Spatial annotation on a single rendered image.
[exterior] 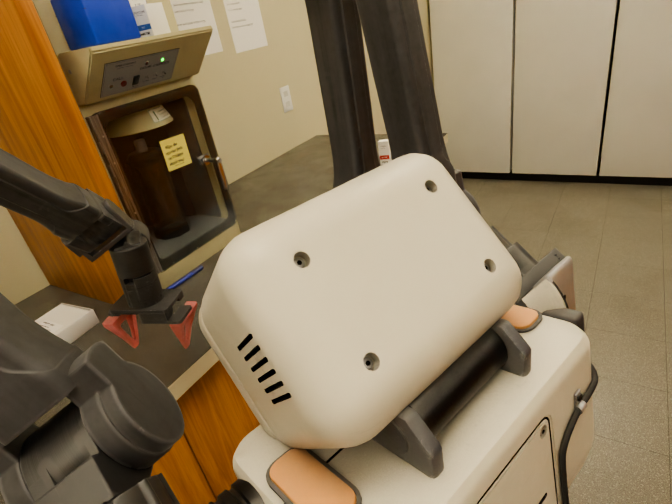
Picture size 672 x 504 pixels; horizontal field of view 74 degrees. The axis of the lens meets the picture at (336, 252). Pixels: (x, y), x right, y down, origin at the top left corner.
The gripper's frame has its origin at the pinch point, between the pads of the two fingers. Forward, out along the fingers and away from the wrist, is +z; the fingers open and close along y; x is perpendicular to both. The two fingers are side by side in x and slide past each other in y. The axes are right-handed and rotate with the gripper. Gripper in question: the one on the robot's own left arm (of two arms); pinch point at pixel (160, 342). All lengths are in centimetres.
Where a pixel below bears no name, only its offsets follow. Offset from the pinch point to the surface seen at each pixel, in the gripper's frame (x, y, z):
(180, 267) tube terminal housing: -39.5, 16.2, 6.8
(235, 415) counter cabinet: -13.2, -3.1, 32.0
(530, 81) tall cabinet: -303, -138, 2
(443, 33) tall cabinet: -327, -77, -35
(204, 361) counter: -7.6, -2.6, 10.8
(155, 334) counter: -15.3, 11.8, 10.2
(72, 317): -18.3, 33.4, 7.8
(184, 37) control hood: -46, 4, -47
